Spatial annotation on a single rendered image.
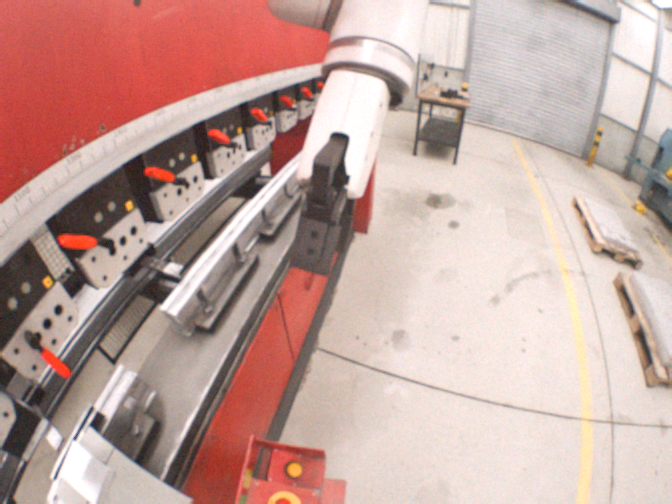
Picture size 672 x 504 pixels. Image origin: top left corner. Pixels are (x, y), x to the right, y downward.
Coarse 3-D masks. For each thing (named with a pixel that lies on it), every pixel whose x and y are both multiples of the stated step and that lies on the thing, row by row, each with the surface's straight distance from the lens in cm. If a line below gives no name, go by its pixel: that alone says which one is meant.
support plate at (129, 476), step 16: (96, 432) 66; (96, 448) 64; (112, 448) 62; (112, 464) 61; (128, 464) 59; (64, 480) 69; (128, 480) 58; (144, 480) 56; (160, 480) 56; (64, 496) 69; (80, 496) 66; (112, 496) 60; (128, 496) 58; (144, 496) 56; (160, 496) 55; (176, 496) 53
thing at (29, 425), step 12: (12, 396) 58; (24, 408) 59; (24, 420) 60; (36, 420) 61; (12, 432) 60; (24, 432) 61; (36, 432) 63; (12, 444) 62; (24, 444) 63; (24, 456) 65
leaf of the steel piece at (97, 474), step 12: (84, 456) 66; (84, 468) 65; (96, 468) 63; (108, 468) 61; (72, 480) 67; (84, 480) 65; (96, 480) 63; (108, 480) 60; (84, 492) 65; (96, 492) 63
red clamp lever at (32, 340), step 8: (24, 336) 48; (32, 336) 46; (32, 344) 46; (40, 344) 49; (40, 352) 48; (48, 352) 48; (48, 360) 49; (56, 360) 49; (56, 368) 50; (64, 368) 50; (64, 376) 51
